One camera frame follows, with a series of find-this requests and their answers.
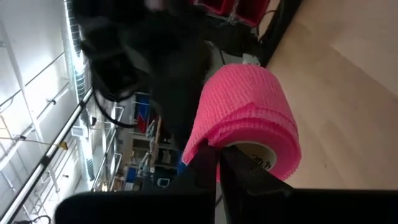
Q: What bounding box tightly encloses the metal shelf rack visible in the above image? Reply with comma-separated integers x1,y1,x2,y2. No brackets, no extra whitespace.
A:
91,93,184,192

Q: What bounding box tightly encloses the red plastic bin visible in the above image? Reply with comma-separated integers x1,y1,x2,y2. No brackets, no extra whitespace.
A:
233,0,271,27
192,0,237,16

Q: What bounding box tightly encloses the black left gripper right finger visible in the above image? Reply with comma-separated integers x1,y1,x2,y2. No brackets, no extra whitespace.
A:
220,144,398,224

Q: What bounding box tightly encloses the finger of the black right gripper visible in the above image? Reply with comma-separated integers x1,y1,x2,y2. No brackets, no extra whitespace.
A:
151,77,206,151

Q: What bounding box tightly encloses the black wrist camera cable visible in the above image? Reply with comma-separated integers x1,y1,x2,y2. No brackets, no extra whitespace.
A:
91,86,137,129

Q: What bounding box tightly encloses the pink bandage roll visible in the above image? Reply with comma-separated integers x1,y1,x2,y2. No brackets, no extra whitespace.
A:
182,63,302,183

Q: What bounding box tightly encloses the black aluminium table frame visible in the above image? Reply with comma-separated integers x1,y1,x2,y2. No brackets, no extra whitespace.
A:
257,0,304,68

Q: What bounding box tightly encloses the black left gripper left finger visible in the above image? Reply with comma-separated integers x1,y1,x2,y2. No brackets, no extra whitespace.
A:
54,139,218,224

